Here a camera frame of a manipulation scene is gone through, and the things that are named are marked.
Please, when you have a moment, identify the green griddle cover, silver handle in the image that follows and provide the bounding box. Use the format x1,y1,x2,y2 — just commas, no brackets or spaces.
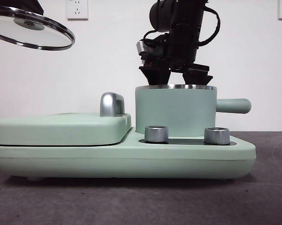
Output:
0,92,132,146

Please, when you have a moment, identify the mint green pot with handle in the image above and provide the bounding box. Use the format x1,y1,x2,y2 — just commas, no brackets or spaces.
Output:
134,84,252,139

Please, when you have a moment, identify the mint green breakfast maker base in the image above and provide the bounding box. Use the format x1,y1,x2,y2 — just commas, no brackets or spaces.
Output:
0,127,257,182

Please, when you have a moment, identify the glass lid with green knob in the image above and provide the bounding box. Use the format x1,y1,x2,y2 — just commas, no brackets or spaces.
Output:
0,6,76,51

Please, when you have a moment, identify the silver control knob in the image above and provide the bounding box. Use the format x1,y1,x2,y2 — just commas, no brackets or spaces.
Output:
144,125,169,143
203,127,231,145

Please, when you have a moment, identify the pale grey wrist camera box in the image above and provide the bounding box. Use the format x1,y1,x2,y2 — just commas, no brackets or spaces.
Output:
136,40,155,57

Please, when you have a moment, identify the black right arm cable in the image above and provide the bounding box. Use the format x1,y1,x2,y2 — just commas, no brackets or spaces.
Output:
198,6,221,49

